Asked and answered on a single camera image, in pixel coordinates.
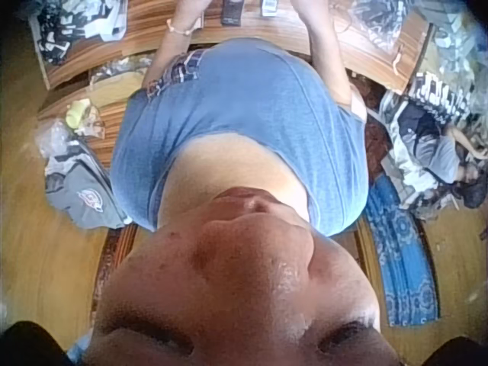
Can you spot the blue patterned cloth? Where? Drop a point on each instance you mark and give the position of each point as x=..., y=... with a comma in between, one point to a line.
x=404, y=259

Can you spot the dark red cloth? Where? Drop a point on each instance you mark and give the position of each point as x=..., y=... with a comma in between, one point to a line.
x=375, y=148

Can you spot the black rectangular remote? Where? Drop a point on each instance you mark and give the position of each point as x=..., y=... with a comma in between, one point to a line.
x=232, y=13

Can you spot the bagged yellowish garments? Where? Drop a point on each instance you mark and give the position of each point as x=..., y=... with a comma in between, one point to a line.
x=118, y=74

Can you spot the clear bagged printed garment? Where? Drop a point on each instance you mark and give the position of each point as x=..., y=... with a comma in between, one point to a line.
x=377, y=23

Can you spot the heap of grey printed garments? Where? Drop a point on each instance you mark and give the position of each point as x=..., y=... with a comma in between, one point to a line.
x=427, y=141

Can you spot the clear plastic bag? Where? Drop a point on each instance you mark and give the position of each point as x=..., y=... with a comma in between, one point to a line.
x=61, y=137

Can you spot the heap of black white garments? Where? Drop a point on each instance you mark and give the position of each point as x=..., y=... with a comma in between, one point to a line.
x=76, y=26

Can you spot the tan rubber band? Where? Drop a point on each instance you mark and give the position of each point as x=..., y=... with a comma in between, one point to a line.
x=398, y=59

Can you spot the person's left hand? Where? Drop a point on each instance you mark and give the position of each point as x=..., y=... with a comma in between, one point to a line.
x=192, y=9

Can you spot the white paper tag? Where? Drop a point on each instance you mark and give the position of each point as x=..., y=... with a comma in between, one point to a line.
x=268, y=7

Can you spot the yellow crumpled item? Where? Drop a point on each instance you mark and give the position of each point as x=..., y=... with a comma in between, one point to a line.
x=78, y=112

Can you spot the grey garment with round logo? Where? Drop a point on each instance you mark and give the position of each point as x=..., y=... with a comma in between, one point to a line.
x=84, y=190

